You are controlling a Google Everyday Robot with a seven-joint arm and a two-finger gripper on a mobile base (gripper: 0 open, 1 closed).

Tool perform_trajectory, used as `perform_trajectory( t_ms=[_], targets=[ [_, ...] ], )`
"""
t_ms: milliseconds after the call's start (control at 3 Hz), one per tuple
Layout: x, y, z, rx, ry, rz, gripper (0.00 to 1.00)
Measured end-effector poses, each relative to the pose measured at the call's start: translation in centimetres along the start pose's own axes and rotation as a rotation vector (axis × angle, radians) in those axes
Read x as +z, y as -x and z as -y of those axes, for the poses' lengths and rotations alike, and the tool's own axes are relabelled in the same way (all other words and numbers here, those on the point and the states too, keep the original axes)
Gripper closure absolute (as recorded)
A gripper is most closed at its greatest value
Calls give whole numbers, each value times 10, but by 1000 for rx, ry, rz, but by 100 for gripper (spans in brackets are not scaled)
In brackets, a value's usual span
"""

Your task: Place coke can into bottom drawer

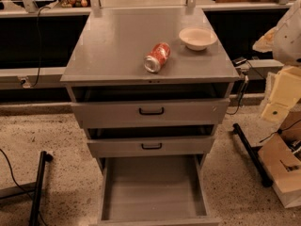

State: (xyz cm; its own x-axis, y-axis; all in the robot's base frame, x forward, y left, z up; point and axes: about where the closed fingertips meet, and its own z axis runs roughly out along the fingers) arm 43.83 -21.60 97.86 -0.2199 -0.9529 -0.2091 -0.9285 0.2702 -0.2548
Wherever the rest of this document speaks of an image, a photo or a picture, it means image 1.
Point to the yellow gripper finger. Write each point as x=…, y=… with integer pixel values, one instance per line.
x=274, y=112
x=287, y=87

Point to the red coke can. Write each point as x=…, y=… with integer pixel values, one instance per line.
x=157, y=57

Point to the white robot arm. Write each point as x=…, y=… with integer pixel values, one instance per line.
x=284, y=42

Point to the grey top drawer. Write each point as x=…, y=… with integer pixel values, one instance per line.
x=123, y=109

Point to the grey middle drawer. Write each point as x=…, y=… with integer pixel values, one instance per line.
x=149, y=141

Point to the grey drawer cabinet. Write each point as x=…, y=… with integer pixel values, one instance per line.
x=109, y=56

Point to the grey open bottom drawer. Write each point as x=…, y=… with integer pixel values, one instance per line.
x=163, y=190

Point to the cardboard box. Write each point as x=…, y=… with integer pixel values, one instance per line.
x=283, y=167

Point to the black stand leg right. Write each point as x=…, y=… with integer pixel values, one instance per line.
x=253, y=154

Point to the black stand leg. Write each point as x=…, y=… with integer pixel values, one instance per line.
x=253, y=154
x=32, y=190

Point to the white bowl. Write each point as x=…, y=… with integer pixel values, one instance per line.
x=197, y=38

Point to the black stand leg left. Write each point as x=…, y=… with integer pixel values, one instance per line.
x=32, y=190

